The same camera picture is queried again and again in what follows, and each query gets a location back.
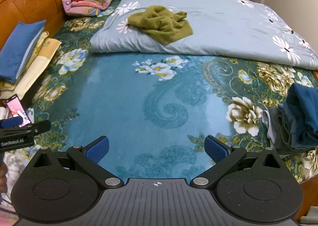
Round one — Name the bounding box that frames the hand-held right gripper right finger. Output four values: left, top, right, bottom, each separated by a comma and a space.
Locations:
190, 135, 292, 188

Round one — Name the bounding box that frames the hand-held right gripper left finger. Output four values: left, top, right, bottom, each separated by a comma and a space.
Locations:
23, 136, 124, 190

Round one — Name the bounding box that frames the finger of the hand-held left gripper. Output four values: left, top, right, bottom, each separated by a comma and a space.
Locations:
0, 116, 23, 129
0, 120, 51, 139

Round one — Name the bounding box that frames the olive green knit sweater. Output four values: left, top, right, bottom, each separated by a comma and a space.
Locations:
127, 5, 194, 45

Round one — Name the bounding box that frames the smartphone with lit screen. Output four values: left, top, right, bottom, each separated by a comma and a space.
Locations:
5, 94, 32, 126

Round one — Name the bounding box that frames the white grey patterned cloth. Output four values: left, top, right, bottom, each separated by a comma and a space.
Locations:
0, 107, 40, 207

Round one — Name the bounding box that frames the teal floral bed blanket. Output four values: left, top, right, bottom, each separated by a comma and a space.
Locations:
5, 0, 318, 184

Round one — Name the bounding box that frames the grey garment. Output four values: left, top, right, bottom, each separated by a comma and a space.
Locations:
261, 107, 299, 155

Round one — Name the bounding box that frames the blue pillow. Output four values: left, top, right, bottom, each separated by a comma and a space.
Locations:
0, 19, 47, 83

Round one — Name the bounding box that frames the dark blue garment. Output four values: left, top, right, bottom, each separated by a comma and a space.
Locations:
283, 82, 318, 149

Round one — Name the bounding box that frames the grey object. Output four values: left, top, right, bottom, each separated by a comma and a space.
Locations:
300, 206, 318, 225

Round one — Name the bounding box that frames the grey floral pillow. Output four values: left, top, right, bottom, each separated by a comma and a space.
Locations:
90, 0, 318, 71

